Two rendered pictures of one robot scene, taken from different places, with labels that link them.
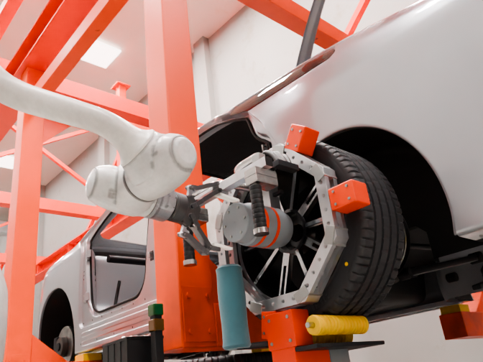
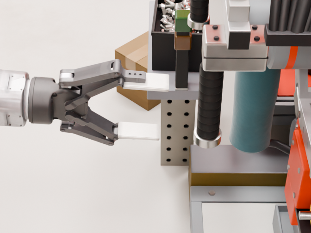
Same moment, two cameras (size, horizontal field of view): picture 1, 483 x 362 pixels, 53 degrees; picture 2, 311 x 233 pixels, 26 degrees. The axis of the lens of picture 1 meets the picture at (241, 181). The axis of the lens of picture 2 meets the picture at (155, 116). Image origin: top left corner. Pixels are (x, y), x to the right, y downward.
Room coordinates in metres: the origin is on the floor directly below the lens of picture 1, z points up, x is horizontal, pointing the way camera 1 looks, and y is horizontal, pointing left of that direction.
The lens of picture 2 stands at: (0.68, -0.53, 1.47)
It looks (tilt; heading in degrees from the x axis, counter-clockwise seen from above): 40 degrees down; 44
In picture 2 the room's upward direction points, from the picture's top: straight up
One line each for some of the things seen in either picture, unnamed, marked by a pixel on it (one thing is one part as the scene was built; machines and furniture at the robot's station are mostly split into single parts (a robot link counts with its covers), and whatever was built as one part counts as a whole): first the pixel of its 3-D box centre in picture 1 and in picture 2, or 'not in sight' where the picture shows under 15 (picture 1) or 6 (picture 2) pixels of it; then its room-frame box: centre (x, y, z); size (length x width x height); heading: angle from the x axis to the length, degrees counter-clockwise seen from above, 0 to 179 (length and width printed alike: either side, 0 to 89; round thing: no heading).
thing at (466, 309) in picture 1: (466, 312); not in sight; (3.57, -1.46, 0.69); 0.52 x 0.17 x 0.35; 134
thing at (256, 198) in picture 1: (258, 208); (209, 101); (1.30, -0.04, 0.83); 0.04 x 0.04 x 0.16
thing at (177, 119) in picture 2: not in sight; (177, 103); (1.83, 0.50, 0.21); 0.10 x 0.10 x 0.42; 44
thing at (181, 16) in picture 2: (155, 309); (183, 21); (1.66, 0.34, 0.64); 0.04 x 0.04 x 0.04; 44
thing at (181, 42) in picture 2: (156, 325); (183, 39); (1.66, 0.34, 0.59); 0.04 x 0.04 x 0.04; 44
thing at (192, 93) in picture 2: not in sight; (179, 45); (1.81, 0.48, 0.44); 0.43 x 0.17 x 0.03; 44
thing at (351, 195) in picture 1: (348, 197); not in sight; (1.37, -0.31, 0.85); 0.09 x 0.08 x 0.07; 44
